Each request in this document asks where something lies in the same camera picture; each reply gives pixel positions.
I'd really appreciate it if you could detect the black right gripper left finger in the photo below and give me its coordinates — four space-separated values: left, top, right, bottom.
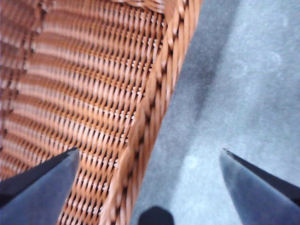
0 147 81 225

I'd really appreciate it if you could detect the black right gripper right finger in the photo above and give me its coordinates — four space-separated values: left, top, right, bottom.
219 148 300 225

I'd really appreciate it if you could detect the brown wicker basket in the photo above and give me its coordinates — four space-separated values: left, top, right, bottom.
0 0 204 225

